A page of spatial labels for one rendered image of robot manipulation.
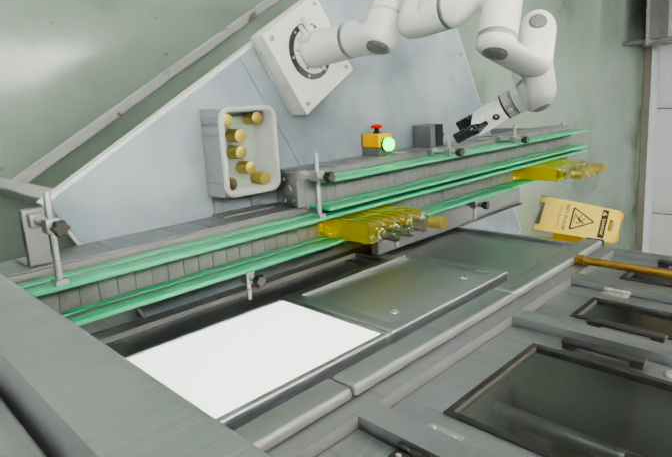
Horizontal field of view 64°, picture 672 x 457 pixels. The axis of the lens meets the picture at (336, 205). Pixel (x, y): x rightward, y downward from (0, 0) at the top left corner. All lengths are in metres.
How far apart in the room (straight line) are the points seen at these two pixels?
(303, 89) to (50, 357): 1.32
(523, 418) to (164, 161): 0.95
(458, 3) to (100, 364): 1.09
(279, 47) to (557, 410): 1.08
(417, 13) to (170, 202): 0.73
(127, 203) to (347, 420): 0.73
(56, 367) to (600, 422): 0.83
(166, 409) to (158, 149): 1.17
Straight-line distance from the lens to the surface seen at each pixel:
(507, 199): 2.39
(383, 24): 1.36
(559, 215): 4.74
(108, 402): 0.24
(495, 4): 1.24
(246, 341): 1.12
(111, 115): 1.92
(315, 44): 1.50
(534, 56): 1.26
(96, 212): 1.32
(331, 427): 0.88
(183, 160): 1.40
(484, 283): 1.38
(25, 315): 0.36
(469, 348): 1.14
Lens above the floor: 1.97
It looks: 45 degrees down
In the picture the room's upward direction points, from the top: 97 degrees clockwise
